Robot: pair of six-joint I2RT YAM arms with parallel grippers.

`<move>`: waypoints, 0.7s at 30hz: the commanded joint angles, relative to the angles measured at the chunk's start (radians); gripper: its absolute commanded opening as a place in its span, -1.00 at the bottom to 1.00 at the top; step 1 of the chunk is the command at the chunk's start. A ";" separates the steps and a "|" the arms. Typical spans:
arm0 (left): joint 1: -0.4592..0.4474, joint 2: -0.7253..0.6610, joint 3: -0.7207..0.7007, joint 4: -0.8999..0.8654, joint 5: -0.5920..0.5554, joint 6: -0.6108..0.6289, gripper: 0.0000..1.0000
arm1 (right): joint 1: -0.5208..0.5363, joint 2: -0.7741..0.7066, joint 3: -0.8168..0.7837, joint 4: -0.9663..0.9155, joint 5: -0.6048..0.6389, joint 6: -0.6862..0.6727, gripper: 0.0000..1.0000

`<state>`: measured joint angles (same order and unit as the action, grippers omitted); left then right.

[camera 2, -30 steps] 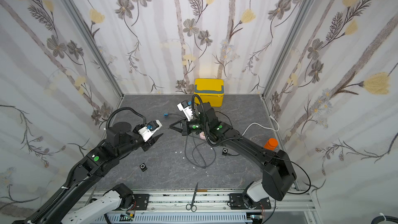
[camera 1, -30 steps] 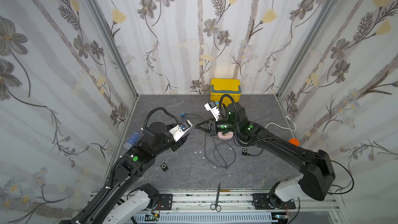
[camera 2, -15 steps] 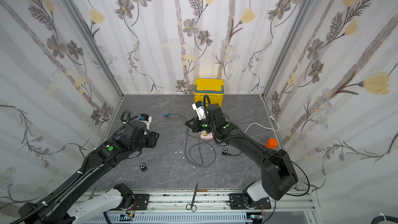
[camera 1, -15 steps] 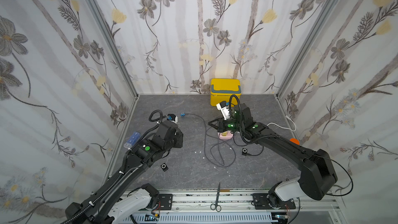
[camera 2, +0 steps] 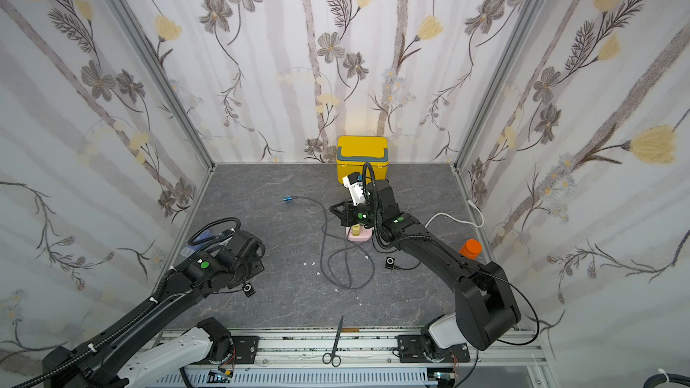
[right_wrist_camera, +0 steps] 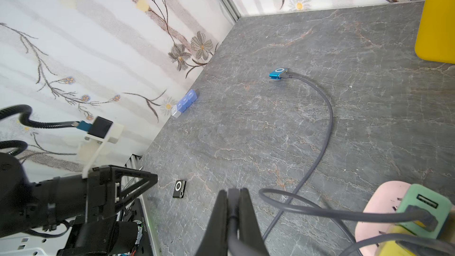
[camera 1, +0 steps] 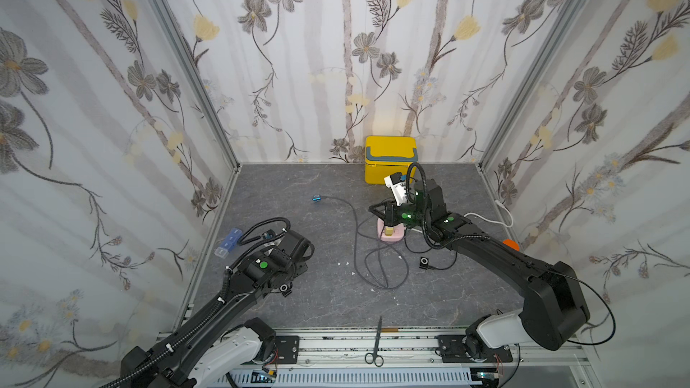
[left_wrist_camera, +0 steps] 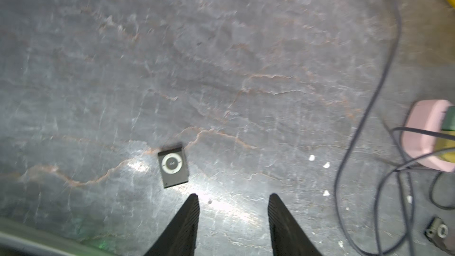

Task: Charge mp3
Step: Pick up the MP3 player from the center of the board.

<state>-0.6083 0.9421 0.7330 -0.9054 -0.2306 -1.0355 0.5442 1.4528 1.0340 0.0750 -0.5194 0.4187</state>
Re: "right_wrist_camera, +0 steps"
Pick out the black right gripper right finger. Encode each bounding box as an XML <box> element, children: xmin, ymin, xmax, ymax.
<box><xmin>239</xmin><ymin>188</ymin><xmax>270</xmax><ymax>256</ymax></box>

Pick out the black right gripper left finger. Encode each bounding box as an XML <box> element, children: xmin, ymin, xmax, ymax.
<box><xmin>196</xmin><ymin>190</ymin><xmax>228</xmax><ymax>256</ymax></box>

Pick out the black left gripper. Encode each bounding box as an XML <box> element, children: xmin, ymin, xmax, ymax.
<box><xmin>85</xmin><ymin>165</ymin><xmax>158</xmax><ymax>220</ymax></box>

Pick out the dark grey usb cable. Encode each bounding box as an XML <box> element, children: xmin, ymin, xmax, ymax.
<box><xmin>225</xmin><ymin>188</ymin><xmax>455</xmax><ymax>256</ymax></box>

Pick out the black mp3 player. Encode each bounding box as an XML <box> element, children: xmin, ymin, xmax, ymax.
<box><xmin>173</xmin><ymin>180</ymin><xmax>186</xmax><ymax>199</ymax></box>

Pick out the yellow usb charger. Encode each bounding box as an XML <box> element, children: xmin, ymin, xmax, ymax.
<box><xmin>375</xmin><ymin>225</ymin><xmax>415</xmax><ymax>256</ymax></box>

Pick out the blue mp3 player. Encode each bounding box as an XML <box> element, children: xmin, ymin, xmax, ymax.
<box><xmin>269</xmin><ymin>68</ymin><xmax>288</xmax><ymax>80</ymax></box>

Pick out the green usb charger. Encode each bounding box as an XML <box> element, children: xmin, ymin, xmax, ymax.
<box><xmin>396</xmin><ymin>184</ymin><xmax>453</xmax><ymax>239</ymax></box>

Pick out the beige usb charger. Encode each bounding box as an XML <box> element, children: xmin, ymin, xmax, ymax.
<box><xmin>438</xmin><ymin>206</ymin><xmax>455</xmax><ymax>244</ymax></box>

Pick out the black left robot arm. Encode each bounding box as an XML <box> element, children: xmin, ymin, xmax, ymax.
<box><xmin>1</xmin><ymin>153</ymin><xmax>158</xmax><ymax>256</ymax></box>

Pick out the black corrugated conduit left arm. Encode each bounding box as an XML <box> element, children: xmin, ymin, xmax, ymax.
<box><xmin>1</xmin><ymin>104</ymin><xmax>158</xmax><ymax>235</ymax></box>

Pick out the blue transparent plastic case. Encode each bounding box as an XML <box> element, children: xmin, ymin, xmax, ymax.
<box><xmin>171</xmin><ymin>89</ymin><xmax>198</xmax><ymax>118</ymax></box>

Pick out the pink power strip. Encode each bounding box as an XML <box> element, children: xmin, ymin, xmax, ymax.
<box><xmin>355</xmin><ymin>181</ymin><xmax>411</xmax><ymax>256</ymax></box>

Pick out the yellow storage box grey handle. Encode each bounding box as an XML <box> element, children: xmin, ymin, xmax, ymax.
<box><xmin>415</xmin><ymin>0</ymin><xmax>455</xmax><ymax>64</ymax></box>

